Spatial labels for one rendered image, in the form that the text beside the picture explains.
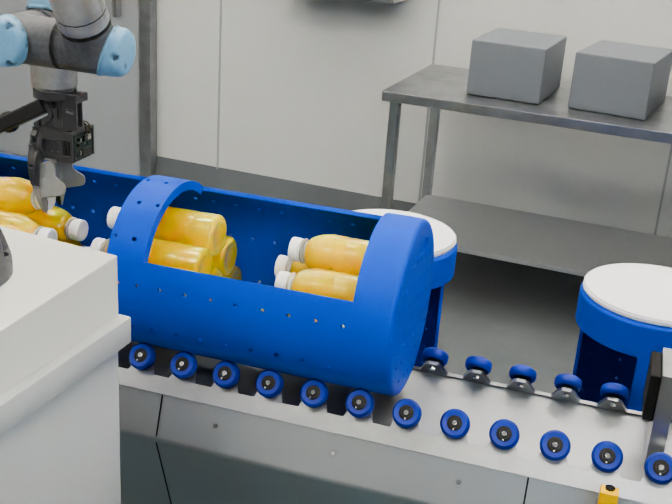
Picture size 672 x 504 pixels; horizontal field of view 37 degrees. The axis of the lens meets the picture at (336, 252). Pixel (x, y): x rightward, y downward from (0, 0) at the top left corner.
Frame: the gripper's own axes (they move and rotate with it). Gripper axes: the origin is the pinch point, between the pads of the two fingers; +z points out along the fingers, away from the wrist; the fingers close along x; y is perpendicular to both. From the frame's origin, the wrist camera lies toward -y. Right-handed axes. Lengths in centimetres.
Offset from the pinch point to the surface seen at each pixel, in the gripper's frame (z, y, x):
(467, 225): 86, 33, 269
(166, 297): 6.4, 30.3, -15.4
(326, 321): 5, 56, -15
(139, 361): 20.2, 24.0, -12.6
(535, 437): 24, 88, -4
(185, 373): 20.4, 32.3, -12.8
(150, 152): 96, -155, 334
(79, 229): 5.6, 4.0, 3.0
